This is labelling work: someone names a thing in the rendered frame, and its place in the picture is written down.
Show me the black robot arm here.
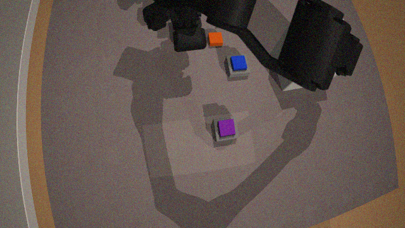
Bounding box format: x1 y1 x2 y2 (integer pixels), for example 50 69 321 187
142 0 363 92

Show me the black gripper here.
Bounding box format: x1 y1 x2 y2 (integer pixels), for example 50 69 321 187
172 5 207 52

